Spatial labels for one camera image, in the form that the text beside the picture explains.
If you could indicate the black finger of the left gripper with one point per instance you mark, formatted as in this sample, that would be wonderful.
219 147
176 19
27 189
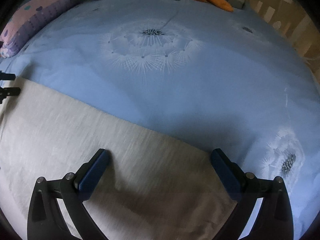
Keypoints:
7 76
8 91

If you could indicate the blue dandelion bed sheet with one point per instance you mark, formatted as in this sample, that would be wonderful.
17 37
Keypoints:
211 78

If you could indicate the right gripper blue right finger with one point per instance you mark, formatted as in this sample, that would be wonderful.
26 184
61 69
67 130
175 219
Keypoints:
274 219

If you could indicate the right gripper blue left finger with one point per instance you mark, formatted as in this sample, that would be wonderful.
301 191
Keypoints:
45 219

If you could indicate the purple pink folded quilt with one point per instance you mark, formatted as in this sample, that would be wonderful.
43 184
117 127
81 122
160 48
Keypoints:
28 20

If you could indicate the light grey pants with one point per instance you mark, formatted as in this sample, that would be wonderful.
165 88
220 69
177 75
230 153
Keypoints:
141 184

